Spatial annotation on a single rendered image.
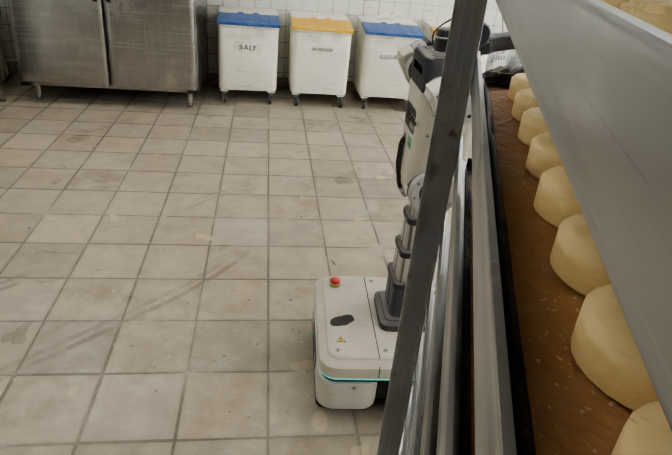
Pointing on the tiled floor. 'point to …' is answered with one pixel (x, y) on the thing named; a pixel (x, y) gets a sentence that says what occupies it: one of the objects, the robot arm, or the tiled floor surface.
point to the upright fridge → (109, 19)
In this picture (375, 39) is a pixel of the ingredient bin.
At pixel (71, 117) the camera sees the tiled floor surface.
